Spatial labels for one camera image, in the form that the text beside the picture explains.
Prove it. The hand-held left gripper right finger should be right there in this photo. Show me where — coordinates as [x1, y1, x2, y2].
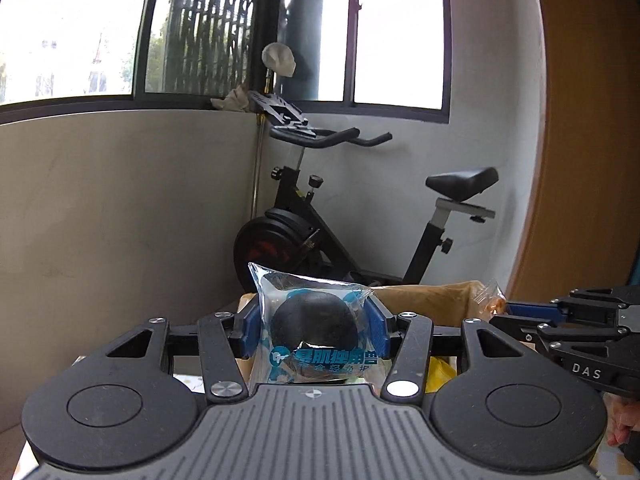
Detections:
[367, 295, 532, 403]

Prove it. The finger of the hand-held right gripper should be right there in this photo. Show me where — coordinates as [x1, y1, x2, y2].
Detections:
[489, 312, 621, 358]
[506, 286, 640, 330]

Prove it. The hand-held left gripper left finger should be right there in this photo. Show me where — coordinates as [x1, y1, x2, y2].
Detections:
[105, 294, 263, 403]

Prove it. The clear bread packet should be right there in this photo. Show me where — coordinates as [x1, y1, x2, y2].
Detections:
[462, 280, 509, 324]

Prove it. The brown cardboard box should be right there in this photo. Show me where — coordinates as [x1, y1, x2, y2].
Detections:
[237, 282, 501, 396]

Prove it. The clear packet with black bun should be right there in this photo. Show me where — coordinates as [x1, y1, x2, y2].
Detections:
[247, 261, 386, 386]

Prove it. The yellow snack bag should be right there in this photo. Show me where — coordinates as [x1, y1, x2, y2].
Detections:
[425, 357, 458, 394]

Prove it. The person's right hand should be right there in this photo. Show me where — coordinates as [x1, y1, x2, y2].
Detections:
[604, 394, 640, 448]

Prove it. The black exercise bike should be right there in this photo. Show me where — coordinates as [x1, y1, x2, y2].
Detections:
[232, 91, 500, 293]

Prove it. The metal pole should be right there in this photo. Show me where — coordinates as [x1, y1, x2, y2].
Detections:
[251, 72, 274, 222]

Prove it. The wooden door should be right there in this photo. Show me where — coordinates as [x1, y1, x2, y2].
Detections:
[507, 0, 640, 307]

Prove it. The crumpled brown paper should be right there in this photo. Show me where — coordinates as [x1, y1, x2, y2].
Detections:
[210, 85, 259, 113]

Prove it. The white cloth on pole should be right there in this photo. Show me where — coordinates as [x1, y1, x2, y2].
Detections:
[262, 42, 297, 79]

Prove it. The window security grille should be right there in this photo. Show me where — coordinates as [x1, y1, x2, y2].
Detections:
[162, 0, 262, 96]

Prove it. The black window frame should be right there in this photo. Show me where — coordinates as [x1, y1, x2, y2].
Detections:
[0, 0, 452, 126]

